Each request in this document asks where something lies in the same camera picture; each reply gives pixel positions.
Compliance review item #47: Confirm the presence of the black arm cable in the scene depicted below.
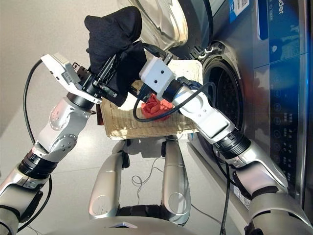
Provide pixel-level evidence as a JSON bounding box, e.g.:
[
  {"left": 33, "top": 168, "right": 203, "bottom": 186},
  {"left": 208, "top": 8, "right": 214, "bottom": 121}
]
[
  {"left": 16, "top": 58, "right": 53, "bottom": 233},
  {"left": 133, "top": 43, "right": 232, "bottom": 235}
]

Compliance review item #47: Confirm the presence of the silver robot leg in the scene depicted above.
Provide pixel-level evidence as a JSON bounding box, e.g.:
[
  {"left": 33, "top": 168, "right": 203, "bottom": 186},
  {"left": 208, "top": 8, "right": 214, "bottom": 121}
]
[
  {"left": 88, "top": 139, "right": 130, "bottom": 220},
  {"left": 160, "top": 137, "right": 193, "bottom": 226}
]

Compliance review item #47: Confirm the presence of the grey washing machine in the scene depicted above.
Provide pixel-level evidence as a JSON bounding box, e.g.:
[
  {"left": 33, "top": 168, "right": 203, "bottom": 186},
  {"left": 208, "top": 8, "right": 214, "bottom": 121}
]
[{"left": 185, "top": 0, "right": 313, "bottom": 235}]

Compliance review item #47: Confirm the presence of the blue white machine label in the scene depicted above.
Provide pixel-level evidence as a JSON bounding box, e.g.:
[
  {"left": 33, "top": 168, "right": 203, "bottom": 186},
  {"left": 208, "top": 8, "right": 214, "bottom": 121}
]
[{"left": 228, "top": 0, "right": 250, "bottom": 24}]

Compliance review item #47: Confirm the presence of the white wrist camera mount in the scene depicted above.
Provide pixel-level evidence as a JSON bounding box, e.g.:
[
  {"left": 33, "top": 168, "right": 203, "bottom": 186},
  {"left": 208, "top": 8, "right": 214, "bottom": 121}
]
[
  {"left": 40, "top": 52, "right": 102, "bottom": 103},
  {"left": 138, "top": 58, "right": 176, "bottom": 100}
]

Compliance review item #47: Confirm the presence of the black cloth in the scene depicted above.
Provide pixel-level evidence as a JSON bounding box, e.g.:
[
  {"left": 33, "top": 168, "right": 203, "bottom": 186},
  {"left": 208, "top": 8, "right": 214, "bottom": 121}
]
[{"left": 84, "top": 5, "right": 148, "bottom": 108}]

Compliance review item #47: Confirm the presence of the pale woven basket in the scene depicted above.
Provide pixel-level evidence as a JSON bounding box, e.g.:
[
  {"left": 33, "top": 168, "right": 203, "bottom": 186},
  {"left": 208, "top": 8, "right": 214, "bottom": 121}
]
[{"left": 100, "top": 60, "right": 204, "bottom": 141}]

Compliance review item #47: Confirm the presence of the thin grey wire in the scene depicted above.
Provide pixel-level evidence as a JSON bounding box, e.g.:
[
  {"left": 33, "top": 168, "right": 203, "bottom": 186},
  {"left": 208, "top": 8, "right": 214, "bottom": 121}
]
[{"left": 131, "top": 156, "right": 167, "bottom": 208}]

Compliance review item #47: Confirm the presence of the red cloth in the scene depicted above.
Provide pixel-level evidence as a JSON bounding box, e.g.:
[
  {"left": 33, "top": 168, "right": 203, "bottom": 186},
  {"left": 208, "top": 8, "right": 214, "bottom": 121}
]
[{"left": 141, "top": 94, "right": 175, "bottom": 122}]

